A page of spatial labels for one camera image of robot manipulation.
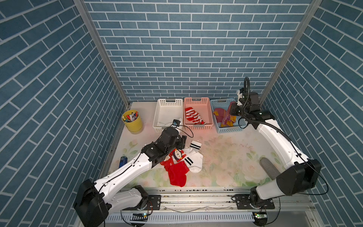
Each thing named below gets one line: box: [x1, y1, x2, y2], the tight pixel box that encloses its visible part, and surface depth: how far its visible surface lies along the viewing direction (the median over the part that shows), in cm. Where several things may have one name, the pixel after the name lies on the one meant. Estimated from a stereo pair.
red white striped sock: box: [184, 106, 207, 125], surface depth 110 cm
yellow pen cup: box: [121, 109, 144, 135], surface depth 98 cm
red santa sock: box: [160, 157, 190, 188], surface depth 85 cm
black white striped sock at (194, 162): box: [184, 151, 204, 174], surface depth 90 cm
